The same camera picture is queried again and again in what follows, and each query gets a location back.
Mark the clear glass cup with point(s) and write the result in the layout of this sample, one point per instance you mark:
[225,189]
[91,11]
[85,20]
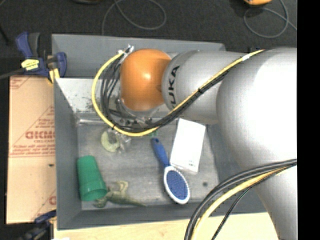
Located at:
[111,141]

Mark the grey metal bin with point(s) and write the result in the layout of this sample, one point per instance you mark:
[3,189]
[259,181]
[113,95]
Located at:
[140,164]

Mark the white flat box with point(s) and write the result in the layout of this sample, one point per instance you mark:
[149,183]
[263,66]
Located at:
[188,144]

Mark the green plastic cup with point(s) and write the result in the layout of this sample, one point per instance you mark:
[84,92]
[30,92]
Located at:
[89,176]

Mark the green toy dinosaur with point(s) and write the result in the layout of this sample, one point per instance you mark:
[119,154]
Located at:
[119,197]

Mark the blue and white hairbrush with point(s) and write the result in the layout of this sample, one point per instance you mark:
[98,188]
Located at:
[176,185]

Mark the brown cardboard board, red print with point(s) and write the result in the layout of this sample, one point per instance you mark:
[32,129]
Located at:
[30,124]

